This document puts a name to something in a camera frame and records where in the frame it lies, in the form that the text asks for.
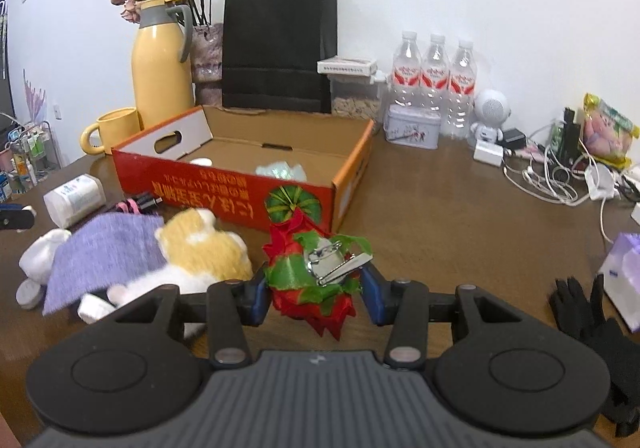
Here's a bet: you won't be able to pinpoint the small white flat box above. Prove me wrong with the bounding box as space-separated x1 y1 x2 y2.
317 56 378 77

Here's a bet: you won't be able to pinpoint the pink black hair clip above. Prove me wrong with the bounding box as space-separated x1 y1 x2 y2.
114 193 163 216

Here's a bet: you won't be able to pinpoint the yellow pink snack packet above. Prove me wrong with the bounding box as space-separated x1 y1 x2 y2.
580 93 640 169

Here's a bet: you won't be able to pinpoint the purple woven cloth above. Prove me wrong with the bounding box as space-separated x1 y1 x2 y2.
42 213 166 316

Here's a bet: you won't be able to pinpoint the orange white plush cat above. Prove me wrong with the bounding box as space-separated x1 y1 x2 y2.
107 208 256 341

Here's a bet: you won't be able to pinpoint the white plug adapter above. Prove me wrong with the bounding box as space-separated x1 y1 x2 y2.
585 163 640 201

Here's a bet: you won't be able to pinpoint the printed tin box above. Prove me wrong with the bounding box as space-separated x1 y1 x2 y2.
383 105 442 149

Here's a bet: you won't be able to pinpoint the small white jar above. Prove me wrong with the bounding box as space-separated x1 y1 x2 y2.
15 278 46 311
77 293 118 324

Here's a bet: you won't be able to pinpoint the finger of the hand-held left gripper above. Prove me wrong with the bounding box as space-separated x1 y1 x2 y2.
0 204 37 233

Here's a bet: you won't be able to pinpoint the red green ribbon hair clip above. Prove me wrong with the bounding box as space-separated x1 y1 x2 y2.
262 215 376 341

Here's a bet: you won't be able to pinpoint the clear seed container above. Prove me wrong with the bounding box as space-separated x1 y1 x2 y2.
330 73 390 119

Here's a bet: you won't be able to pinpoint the black paper bag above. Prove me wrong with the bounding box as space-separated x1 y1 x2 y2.
221 0 338 115

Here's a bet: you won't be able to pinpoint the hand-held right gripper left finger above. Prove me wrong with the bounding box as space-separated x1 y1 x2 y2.
116 267 268 370

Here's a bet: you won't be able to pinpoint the yellow thermos jug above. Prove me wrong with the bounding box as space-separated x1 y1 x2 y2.
131 0 196 129

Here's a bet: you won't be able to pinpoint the white cotton bud box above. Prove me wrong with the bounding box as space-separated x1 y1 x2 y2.
42 173 107 229

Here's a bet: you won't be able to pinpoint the yellow mug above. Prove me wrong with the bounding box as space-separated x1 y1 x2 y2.
81 108 143 156

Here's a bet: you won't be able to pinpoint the wire rack with bottles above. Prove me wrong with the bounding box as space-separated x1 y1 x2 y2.
0 120 63 201

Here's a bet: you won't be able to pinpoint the white robot-shaped speaker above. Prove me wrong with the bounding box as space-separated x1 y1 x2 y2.
470 89 511 146

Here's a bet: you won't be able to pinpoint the clear water bottle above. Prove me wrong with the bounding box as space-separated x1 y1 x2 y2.
390 30 426 111
420 33 452 115
444 39 477 139

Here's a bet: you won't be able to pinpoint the tangled white cables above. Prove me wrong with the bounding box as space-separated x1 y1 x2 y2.
502 123 640 244

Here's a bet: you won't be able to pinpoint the orange cardboard box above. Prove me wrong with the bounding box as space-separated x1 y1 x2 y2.
111 104 375 236

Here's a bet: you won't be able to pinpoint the black knit glove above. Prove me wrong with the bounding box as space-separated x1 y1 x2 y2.
548 273 640 439

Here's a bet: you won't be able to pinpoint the white charger block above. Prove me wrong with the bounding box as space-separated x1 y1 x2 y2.
473 138 505 167

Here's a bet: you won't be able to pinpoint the black charger block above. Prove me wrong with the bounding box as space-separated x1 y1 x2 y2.
500 128 528 149

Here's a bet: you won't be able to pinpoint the pink marbled vase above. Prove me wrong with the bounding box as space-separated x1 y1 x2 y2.
190 23 224 106

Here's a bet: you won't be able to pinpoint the white plush toy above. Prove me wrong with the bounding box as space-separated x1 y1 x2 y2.
19 228 73 286

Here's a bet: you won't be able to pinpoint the dark green bottle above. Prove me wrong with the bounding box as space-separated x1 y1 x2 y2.
550 107 583 164

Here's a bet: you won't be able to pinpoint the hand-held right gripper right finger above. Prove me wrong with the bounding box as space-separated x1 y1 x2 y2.
361 265 521 371

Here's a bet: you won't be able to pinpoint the purple white tissue pack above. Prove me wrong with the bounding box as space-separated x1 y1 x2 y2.
597 233 640 334

